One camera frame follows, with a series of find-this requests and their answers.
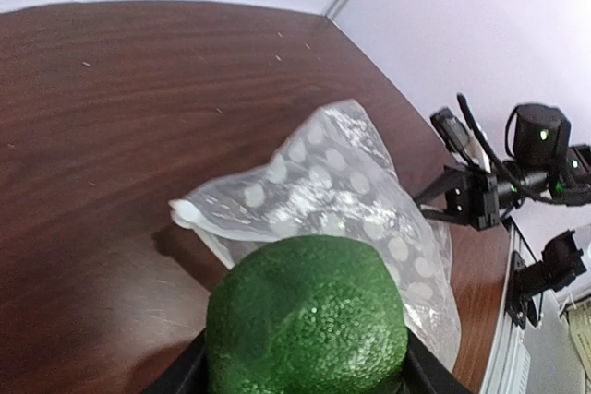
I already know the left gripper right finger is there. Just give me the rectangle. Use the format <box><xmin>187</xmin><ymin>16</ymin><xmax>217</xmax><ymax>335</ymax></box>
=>
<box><xmin>399</xmin><ymin>333</ymin><xmax>471</xmax><ymax>394</ymax></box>

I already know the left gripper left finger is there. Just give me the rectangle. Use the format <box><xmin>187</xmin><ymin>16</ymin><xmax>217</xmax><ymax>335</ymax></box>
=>
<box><xmin>148</xmin><ymin>330</ymin><xmax>209</xmax><ymax>394</ymax></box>

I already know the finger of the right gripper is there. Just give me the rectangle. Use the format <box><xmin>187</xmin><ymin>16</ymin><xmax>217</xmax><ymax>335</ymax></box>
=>
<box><xmin>420</xmin><ymin>209</ymin><xmax>452</xmax><ymax>223</ymax></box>
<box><xmin>413</xmin><ymin>170</ymin><xmax>457</xmax><ymax>206</ymax></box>

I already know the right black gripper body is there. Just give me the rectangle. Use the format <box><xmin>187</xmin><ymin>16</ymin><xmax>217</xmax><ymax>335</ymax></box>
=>
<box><xmin>444</xmin><ymin>165</ymin><xmax>500</xmax><ymax>230</ymax></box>

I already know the clear zip top bag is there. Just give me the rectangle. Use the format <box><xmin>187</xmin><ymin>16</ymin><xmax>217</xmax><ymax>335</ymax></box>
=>
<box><xmin>171</xmin><ymin>100</ymin><xmax>462</xmax><ymax>368</ymax></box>

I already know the green fake vegetable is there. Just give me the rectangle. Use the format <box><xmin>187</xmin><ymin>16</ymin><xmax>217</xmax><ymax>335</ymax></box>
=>
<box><xmin>205</xmin><ymin>235</ymin><xmax>408</xmax><ymax>393</ymax></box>

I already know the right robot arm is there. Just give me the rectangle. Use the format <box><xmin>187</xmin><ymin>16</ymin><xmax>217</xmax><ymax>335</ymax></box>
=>
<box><xmin>413</xmin><ymin>95</ymin><xmax>590</xmax><ymax>328</ymax></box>

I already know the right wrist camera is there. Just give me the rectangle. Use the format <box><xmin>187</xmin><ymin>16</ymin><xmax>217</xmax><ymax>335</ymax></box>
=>
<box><xmin>429</xmin><ymin>107</ymin><xmax>492</xmax><ymax>173</ymax></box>

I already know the aluminium front rail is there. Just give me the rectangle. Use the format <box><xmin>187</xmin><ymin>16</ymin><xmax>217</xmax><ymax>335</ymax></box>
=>
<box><xmin>479</xmin><ymin>218</ymin><xmax>591</xmax><ymax>394</ymax></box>

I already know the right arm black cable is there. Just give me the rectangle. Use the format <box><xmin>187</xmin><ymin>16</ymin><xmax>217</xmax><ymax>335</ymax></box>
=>
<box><xmin>455</xmin><ymin>92</ymin><xmax>591</xmax><ymax>210</ymax></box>

